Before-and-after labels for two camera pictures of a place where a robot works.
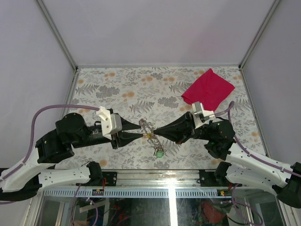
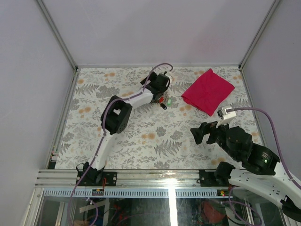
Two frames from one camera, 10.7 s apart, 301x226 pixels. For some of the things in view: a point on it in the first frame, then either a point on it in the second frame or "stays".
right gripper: (179, 131) → (205, 128)
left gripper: (126, 137) → (152, 77)
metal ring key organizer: (148, 130) → (165, 100)
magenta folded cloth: (210, 90) stays
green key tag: (159, 154) → (170, 101)
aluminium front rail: (161, 184) stays
